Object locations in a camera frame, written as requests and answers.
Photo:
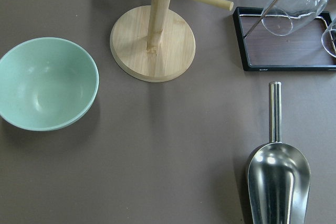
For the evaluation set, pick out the wooden cup stand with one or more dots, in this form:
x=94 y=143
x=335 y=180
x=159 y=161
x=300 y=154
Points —
x=153 y=43

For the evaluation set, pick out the wine glass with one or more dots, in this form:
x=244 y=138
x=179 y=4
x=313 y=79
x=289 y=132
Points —
x=286 y=16
x=328 y=39

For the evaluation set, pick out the green ceramic bowl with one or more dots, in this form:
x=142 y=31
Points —
x=47 y=84

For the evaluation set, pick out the wine glass lower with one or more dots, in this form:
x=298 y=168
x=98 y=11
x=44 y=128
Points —
x=328 y=39

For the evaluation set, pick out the wine glass upper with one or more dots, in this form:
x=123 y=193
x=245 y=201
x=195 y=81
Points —
x=286 y=16

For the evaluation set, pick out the steel ice scoop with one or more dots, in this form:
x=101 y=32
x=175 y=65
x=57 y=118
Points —
x=278 y=174

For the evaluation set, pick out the black wood glass tray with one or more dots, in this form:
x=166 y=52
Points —
x=264 y=51

